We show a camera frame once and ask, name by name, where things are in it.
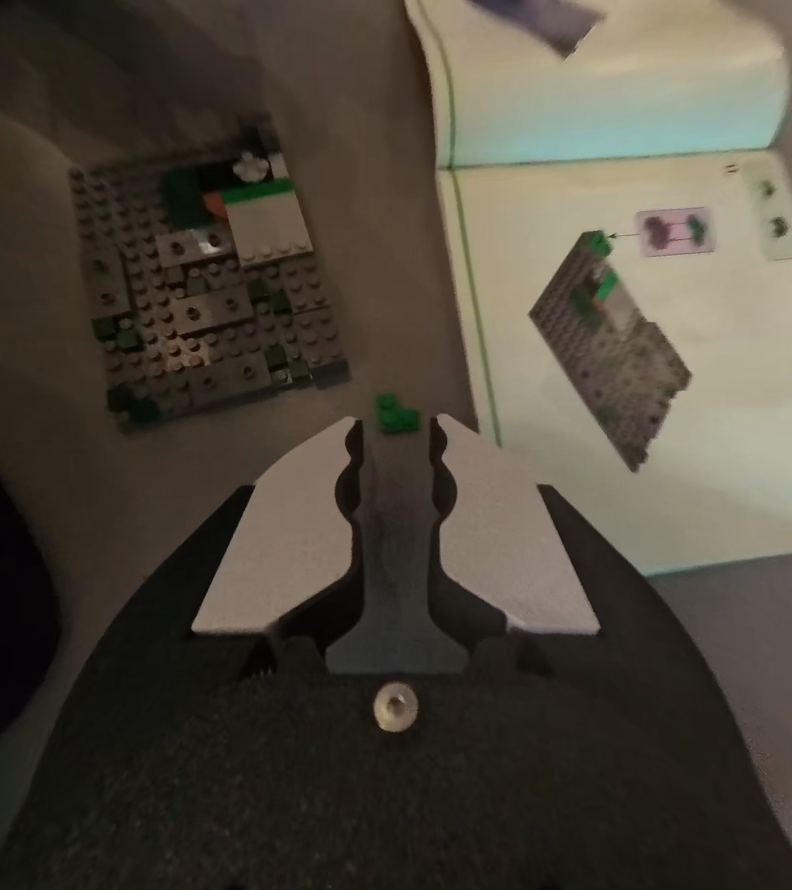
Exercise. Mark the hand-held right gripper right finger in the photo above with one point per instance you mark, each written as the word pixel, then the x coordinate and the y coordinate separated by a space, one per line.
pixel 514 549

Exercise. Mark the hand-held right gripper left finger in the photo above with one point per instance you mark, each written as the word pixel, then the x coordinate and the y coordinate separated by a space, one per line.
pixel 277 549

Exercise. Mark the small green toy brick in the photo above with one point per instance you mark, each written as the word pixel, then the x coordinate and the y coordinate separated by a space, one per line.
pixel 396 417

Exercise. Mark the building instruction booklet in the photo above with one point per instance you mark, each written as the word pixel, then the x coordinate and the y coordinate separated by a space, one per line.
pixel 715 417

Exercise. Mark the grey toy brick baseplate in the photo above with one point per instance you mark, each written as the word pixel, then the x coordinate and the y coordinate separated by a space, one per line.
pixel 180 327

